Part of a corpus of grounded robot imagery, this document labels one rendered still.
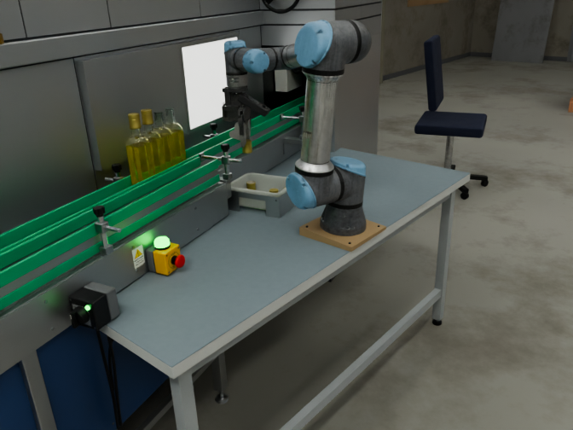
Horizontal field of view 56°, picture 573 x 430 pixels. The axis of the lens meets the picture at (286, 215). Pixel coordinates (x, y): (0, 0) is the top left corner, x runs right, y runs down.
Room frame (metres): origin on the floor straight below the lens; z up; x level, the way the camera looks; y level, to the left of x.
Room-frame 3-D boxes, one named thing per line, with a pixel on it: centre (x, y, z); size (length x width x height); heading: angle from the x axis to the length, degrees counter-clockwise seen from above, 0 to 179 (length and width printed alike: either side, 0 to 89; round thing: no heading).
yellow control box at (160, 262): (1.39, 0.36, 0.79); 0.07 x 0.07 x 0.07; 63
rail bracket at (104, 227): (1.25, 0.45, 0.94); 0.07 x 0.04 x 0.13; 63
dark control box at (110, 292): (1.14, 0.48, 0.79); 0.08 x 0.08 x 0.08; 63
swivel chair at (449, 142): (3.98, -1.25, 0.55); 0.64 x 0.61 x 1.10; 47
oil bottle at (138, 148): (1.63, 0.45, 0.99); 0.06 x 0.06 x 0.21; 62
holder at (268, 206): (1.88, 0.11, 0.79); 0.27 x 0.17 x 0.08; 63
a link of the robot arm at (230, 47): (1.90, 0.15, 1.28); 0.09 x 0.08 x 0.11; 35
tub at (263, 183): (1.87, 0.08, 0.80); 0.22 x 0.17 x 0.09; 63
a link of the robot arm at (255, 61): (1.83, 0.08, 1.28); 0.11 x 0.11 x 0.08; 35
